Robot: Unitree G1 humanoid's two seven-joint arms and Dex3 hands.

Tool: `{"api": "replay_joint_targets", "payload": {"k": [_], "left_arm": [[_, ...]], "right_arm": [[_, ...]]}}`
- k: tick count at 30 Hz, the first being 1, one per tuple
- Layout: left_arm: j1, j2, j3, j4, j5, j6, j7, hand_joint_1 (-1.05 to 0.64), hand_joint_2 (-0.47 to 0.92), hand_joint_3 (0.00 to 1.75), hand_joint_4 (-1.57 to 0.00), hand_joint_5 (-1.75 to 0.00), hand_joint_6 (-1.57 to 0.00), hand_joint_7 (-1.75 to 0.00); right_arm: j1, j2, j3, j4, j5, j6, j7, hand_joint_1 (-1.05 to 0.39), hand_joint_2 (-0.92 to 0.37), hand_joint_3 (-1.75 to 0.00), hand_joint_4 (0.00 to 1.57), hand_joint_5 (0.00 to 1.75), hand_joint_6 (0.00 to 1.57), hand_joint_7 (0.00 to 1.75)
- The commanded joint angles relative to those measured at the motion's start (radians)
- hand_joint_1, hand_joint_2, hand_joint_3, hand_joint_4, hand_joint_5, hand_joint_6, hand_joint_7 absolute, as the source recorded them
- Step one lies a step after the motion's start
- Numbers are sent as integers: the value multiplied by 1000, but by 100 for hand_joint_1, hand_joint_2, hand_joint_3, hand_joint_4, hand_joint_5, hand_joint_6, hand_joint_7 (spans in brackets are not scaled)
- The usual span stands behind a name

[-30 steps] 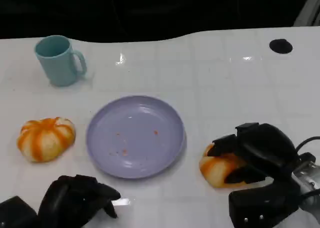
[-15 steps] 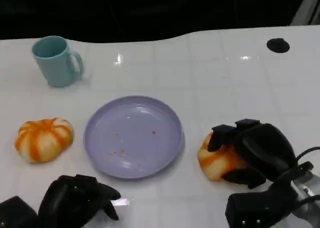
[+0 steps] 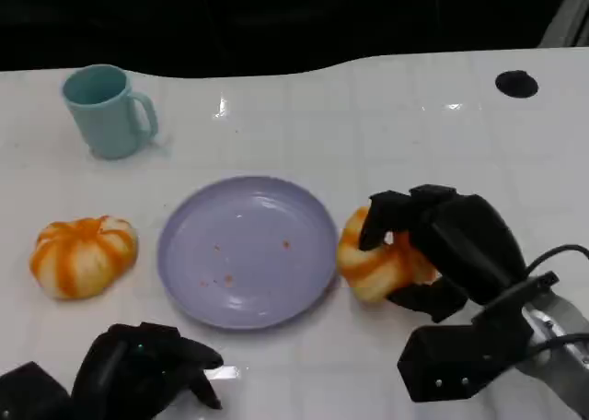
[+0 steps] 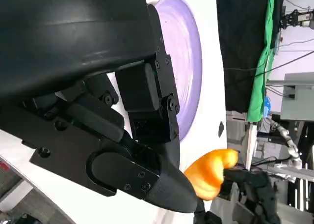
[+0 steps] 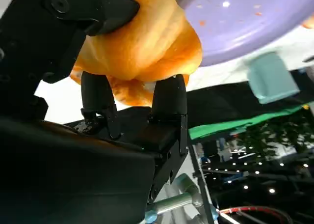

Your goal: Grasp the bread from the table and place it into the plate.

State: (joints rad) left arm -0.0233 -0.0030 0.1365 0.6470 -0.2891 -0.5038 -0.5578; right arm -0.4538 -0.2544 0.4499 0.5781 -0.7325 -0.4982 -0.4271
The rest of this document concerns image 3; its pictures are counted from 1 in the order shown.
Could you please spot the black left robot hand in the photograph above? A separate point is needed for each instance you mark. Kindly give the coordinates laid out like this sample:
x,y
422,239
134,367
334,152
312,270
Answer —
x,y
129,374

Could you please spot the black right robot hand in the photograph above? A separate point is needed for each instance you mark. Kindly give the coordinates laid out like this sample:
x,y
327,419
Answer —
x,y
474,245

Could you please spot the orange white toy bread roll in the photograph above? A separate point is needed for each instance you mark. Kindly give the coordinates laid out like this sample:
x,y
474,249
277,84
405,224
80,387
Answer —
x,y
83,259
373,268

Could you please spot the black round table grommet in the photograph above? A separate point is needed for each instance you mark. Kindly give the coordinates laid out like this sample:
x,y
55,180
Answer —
x,y
516,84

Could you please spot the lilac plate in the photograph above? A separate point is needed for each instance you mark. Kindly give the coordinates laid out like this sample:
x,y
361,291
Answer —
x,y
248,254

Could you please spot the pale green mug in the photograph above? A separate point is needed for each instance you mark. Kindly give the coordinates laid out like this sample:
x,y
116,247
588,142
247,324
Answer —
x,y
103,120

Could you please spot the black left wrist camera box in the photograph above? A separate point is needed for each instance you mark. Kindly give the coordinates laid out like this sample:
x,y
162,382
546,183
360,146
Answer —
x,y
27,394

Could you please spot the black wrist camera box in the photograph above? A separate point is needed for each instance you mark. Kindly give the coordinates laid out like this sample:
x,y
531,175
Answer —
x,y
27,394
460,360

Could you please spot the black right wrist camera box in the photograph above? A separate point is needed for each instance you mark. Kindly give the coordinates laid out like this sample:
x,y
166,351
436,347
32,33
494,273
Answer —
x,y
460,360

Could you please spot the grey metal frame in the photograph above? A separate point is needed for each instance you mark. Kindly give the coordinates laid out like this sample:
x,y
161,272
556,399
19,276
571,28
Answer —
x,y
568,19

